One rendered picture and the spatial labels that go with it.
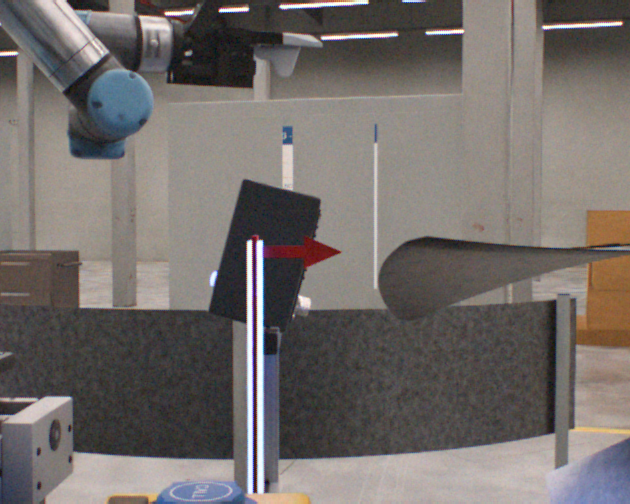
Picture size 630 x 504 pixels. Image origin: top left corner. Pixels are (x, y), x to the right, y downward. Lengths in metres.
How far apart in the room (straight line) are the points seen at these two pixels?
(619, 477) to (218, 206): 6.49
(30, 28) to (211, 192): 6.05
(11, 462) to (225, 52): 0.61
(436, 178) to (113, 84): 5.69
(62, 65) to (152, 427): 1.58
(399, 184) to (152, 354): 4.43
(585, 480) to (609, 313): 8.07
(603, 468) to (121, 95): 0.67
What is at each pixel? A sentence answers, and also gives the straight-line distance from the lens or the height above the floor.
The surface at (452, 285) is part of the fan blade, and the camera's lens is 0.73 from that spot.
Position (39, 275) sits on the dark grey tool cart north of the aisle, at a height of 0.73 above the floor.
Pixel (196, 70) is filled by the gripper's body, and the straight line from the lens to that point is 1.30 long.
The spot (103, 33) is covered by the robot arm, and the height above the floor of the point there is 1.44.
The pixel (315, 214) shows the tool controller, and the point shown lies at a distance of 1.24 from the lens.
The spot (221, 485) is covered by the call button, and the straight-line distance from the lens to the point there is 0.44.
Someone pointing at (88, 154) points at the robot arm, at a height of 1.28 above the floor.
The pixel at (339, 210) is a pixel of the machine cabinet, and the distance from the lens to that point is 6.83.
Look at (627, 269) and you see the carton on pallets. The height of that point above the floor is 0.70.
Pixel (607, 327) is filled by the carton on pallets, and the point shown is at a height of 0.17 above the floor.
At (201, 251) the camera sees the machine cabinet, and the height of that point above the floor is 0.91.
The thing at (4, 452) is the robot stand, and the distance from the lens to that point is 1.02.
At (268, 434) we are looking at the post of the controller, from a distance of 1.22.
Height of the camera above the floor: 1.21
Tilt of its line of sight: 2 degrees down
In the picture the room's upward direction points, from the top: straight up
